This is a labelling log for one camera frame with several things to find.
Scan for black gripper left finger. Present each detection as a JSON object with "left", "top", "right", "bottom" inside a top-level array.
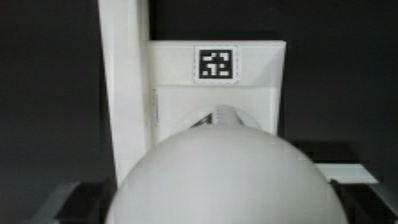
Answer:
[{"left": 28, "top": 179, "right": 115, "bottom": 224}]

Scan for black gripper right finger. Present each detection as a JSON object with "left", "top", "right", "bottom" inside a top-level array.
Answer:
[{"left": 330, "top": 179, "right": 398, "bottom": 224}]

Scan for white lamp bulb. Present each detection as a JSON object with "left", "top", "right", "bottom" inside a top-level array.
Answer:
[{"left": 106, "top": 106, "right": 348, "bottom": 224}]

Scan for white lamp base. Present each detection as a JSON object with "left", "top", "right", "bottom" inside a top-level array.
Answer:
[{"left": 144, "top": 39, "right": 287, "bottom": 148}]

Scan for white front border wall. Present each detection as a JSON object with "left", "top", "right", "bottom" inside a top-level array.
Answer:
[{"left": 316, "top": 163, "right": 378, "bottom": 184}]

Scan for white border wall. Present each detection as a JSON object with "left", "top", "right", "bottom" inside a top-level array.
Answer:
[
  {"left": 316, "top": 163, "right": 378, "bottom": 184},
  {"left": 97, "top": 0, "right": 151, "bottom": 183}
]

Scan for white right border wall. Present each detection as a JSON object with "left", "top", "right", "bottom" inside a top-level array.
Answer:
[{"left": 97, "top": 0, "right": 151, "bottom": 183}]

